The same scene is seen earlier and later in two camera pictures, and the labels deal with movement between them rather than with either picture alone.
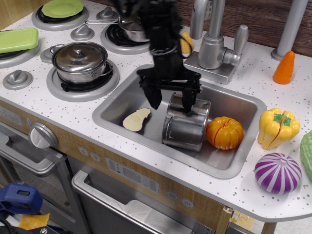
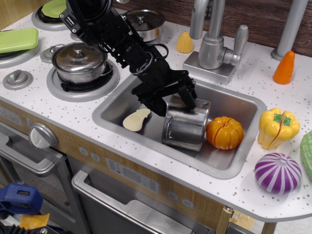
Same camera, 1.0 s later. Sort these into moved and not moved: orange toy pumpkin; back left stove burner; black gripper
Moved: black gripper
Not moved: back left stove burner; orange toy pumpkin
